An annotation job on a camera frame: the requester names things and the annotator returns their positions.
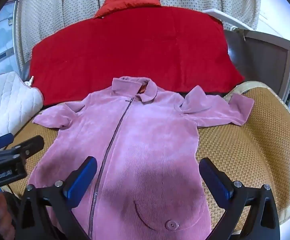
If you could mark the grey wooden crib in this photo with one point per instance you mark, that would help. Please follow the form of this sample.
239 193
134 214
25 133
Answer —
262 57

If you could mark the white quilted cushion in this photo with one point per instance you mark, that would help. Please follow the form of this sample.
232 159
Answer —
18 103

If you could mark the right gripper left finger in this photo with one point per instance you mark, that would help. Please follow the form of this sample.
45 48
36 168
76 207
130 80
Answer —
46 213

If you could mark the red blanket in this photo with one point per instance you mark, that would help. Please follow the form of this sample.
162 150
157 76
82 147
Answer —
177 48

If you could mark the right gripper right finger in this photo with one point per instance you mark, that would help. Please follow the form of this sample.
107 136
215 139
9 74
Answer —
250 213

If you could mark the white shelf board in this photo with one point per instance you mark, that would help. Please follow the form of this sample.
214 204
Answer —
227 18

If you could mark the beige dotted curtain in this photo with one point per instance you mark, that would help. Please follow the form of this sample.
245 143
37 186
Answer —
38 19

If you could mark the window with frame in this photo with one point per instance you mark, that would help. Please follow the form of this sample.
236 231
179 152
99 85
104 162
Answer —
8 48

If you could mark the pink corduroy coat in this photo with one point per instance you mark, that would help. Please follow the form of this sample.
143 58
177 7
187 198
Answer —
144 138

